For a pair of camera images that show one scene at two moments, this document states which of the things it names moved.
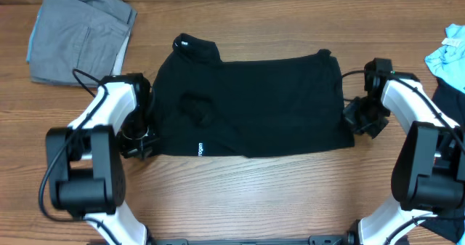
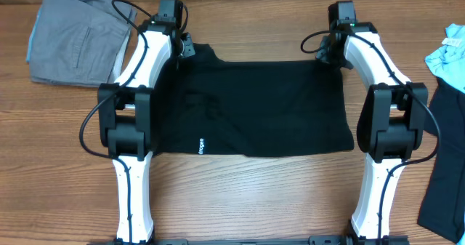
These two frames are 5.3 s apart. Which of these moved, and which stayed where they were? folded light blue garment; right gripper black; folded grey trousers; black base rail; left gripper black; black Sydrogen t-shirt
Moved: left gripper black; right gripper black
Stayed: folded light blue garment; black Sydrogen t-shirt; black base rail; folded grey trousers
